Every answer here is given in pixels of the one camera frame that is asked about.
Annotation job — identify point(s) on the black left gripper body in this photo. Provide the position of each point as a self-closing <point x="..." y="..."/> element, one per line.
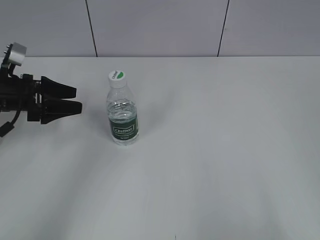
<point x="21" y="94"/>

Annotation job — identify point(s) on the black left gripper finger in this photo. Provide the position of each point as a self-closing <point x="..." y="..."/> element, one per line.
<point x="56" y="90"/>
<point x="54" y="109"/>

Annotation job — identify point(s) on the white green bottle cap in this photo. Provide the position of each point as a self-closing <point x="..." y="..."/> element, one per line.
<point x="117" y="79"/>

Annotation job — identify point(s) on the clear Cestbon water bottle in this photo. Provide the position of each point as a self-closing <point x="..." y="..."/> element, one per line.
<point x="122" y="115"/>

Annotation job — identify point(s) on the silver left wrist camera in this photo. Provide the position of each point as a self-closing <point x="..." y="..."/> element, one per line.
<point x="15" y="54"/>

